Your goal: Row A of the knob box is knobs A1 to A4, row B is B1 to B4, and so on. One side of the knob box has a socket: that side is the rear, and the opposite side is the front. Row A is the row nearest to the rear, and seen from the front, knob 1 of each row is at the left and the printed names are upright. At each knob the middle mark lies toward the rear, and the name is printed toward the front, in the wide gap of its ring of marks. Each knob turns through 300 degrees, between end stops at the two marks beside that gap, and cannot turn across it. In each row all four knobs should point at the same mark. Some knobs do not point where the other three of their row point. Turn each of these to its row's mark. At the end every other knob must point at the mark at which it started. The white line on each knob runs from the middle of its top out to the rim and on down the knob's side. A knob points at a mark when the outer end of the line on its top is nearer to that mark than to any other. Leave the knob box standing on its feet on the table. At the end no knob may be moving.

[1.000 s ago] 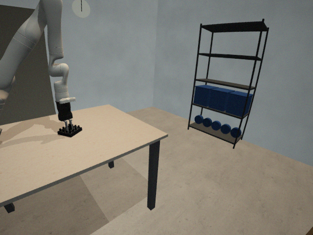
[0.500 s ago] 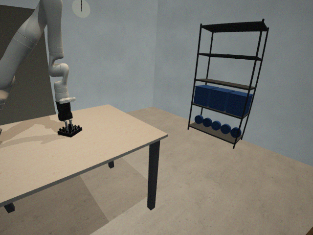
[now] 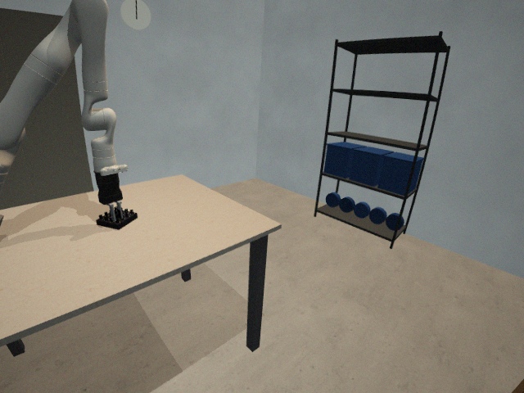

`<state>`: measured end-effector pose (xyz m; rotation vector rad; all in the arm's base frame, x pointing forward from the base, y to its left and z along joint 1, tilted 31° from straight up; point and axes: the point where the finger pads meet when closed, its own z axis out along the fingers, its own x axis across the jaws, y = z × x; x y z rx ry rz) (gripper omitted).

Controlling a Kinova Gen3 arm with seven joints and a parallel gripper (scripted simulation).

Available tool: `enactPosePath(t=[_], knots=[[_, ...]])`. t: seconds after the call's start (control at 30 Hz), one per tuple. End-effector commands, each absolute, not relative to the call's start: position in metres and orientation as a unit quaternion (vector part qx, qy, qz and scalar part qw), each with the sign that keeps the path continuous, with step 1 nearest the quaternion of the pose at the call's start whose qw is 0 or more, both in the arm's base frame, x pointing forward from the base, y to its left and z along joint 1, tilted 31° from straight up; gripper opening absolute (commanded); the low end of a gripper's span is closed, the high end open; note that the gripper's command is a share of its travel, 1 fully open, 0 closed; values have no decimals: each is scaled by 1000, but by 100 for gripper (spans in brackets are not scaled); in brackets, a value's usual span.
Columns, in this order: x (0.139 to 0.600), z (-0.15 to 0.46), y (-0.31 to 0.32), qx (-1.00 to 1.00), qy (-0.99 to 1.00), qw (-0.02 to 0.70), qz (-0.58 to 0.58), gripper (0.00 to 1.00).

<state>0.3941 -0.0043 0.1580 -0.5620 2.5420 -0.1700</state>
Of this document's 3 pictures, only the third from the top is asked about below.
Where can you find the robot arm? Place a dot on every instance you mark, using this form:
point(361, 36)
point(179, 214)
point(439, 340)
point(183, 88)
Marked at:
point(83, 23)

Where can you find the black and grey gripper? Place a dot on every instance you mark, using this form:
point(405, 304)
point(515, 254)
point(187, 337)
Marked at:
point(106, 172)

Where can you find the black knob box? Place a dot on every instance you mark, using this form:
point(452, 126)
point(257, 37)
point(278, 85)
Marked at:
point(106, 221)

